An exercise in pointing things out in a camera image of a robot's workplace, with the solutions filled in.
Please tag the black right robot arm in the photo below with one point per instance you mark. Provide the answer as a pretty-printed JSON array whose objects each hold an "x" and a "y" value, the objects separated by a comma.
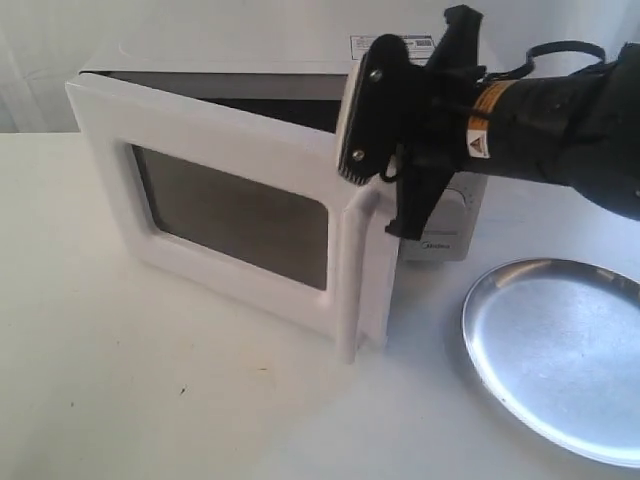
[{"x": 566, "y": 117}]

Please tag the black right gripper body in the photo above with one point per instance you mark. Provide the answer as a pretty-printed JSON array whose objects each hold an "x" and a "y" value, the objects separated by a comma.
[{"x": 434, "y": 133}]

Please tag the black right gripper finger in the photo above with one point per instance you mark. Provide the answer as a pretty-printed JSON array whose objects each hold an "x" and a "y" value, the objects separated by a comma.
[{"x": 374, "y": 110}]

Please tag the round silver metal tray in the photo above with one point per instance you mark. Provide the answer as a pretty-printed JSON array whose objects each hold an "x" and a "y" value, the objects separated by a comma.
[{"x": 556, "y": 343}]

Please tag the white microwave door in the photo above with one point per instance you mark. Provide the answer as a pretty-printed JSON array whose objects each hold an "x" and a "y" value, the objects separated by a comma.
[{"x": 249, "y": 206}]

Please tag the white box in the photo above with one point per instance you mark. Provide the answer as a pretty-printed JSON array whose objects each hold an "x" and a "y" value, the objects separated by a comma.
[{"x": 303, "y": 88}]

